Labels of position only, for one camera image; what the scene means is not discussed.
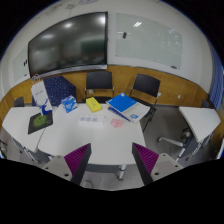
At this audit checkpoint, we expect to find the large dark wall screen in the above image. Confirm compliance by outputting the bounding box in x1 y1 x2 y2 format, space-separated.
27 12 110 77

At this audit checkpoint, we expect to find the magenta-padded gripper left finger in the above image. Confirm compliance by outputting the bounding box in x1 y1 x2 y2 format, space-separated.
42 142 92 186

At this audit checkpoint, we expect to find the white paper bag blue deer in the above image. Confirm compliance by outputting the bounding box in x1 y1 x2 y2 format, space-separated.
30 74 54 116

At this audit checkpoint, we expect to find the blue and white writing pad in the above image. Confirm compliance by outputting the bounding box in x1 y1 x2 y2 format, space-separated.
105 92 151 125

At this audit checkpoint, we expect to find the dark blue dotted bag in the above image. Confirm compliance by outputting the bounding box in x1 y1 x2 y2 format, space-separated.
42 75 78 107

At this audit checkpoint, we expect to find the pink charger block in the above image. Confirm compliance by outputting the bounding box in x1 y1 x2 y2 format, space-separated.
110 118 125 129

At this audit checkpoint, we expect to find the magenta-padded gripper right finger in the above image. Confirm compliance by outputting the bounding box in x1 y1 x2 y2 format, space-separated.
131 142 184 186

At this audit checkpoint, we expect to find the blue tissue box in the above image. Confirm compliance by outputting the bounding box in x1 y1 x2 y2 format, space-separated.
60 94 79 114

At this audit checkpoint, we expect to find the white side table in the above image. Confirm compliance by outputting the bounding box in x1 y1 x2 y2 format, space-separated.
177 105 222 145

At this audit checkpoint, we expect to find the black chair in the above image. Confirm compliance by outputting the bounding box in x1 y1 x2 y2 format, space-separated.
82 70 116 103
128 72 162 133

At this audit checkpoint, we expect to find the blue window blind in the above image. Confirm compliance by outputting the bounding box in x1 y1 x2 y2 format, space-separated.
209 44 224 112

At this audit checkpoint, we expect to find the yellow box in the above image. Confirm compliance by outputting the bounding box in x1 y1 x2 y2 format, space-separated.
85 96 103 114

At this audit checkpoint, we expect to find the glass whiteboard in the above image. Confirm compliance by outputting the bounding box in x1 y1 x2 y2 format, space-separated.
114 12 184 71

